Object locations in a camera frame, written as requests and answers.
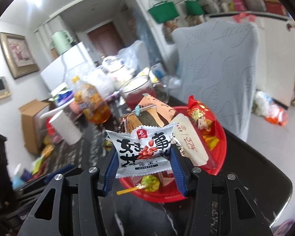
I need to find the white red plum drink bag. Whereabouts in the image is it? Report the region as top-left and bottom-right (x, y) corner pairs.
(171, 113), (209, 166)

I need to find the green yellow lollipop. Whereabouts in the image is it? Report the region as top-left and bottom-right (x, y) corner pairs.
(117, 175), (160, 195)

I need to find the white peanut snack packet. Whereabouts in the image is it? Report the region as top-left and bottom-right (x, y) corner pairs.
(106, 125), (175, 178)

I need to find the red gold candy packet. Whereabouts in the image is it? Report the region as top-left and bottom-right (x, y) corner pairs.
(187, 95), (217, 137)

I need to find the brown orange snack packet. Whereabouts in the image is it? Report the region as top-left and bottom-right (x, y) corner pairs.
(124, 94), (177, 133)

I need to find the red plastic basket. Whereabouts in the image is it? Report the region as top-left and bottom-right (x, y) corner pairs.
(132, 109), (227, 203)

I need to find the yellow snack packet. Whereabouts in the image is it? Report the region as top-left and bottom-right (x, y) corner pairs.
(202, 135), (219, 151)

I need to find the white paper roll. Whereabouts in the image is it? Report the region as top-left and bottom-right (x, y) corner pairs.
(49, 110), (82, 146)

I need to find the iced tea bottle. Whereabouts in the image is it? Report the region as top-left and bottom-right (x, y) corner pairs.
(71, 76), (111, 124)

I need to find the cardboard box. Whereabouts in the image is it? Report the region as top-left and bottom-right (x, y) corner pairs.
(19, 99), (50, 156)

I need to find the glass mug red drink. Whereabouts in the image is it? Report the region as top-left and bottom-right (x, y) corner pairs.
(119, 76), (170, 109)

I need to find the white refrigerator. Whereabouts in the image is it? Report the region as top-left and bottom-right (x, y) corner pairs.
(40, 42), (95, 91)

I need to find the grey leaf chair cover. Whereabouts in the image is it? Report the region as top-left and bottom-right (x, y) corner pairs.
(172, 20), (259, 141)

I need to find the framed picture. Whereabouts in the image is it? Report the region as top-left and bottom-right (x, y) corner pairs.
(0, 32), (40, 79)

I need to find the brown door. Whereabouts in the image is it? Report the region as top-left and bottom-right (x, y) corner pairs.
(87, 22), (125, 57)

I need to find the green tote bag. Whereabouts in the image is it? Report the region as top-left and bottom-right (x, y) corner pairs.
(148, 1), (179, 23)
(185, 0), (205, 16)

